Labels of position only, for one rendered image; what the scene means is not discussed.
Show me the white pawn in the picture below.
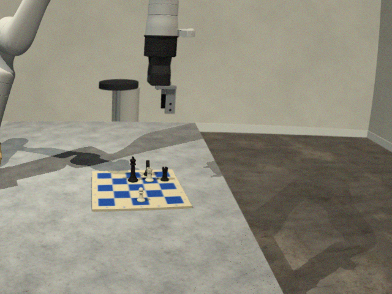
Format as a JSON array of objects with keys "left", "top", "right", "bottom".
[{"left": 137, "top": 187, "right": 145, "bottom": 203}]

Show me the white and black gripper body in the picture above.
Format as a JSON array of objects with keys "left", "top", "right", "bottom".
[{"left": 144, "top": 15, "right": 195, "bottom": 86}]

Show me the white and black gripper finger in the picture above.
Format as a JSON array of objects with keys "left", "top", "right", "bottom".
[
  {"left": 155, "top": 85, "right": 176, "bottom": 114},
  {"left": 160, "top": 89, "right": 166, "bottom": 108}
]

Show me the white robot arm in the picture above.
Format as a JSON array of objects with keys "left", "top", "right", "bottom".
[{"left": 0, "top": 0, "right": 179, "bottom": 126}]

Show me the white rook chess piece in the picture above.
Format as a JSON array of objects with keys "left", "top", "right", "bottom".
[{"left": 145, "top": 167, "right": 154, "bottom": 183}]

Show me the blue and cream chessboard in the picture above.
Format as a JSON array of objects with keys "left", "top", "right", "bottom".
[{"left": 92, "top": 169, "right": 192, "bottom": 212}]

